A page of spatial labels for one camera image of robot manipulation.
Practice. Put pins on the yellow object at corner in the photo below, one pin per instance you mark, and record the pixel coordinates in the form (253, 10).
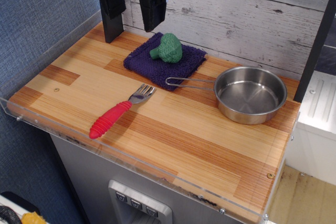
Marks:
(32, 218)

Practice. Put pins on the clear acrylic table guard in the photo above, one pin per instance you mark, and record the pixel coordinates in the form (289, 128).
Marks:
(66, 76)

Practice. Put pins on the fork with red handle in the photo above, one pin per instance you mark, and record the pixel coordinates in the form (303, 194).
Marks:
(109, 118)

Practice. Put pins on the green toy broccoli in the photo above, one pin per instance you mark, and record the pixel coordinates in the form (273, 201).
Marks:
(169, 50)

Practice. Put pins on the black vertical post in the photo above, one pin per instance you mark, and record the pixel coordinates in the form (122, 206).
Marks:
(316, 49)
(112, 27)

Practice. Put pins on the grey toy fridge cabinet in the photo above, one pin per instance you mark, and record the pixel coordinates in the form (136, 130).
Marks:
(90, 175)

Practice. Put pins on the purple folded cloth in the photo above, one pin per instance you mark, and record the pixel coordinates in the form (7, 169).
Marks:
(156, 70)

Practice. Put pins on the silver pot with wire handle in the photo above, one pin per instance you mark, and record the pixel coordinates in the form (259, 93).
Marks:
(244, 94)

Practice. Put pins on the white toy sink unit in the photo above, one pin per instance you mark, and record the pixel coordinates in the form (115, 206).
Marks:
(311, 149)

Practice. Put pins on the silver dispenser button panel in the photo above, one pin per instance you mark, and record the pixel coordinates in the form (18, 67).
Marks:
(132, 206)

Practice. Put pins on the black right vertical post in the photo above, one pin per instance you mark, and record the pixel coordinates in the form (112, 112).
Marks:
(316, 49)

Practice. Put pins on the black left vertical post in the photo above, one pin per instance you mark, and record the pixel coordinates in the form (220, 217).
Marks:
(112, 27)

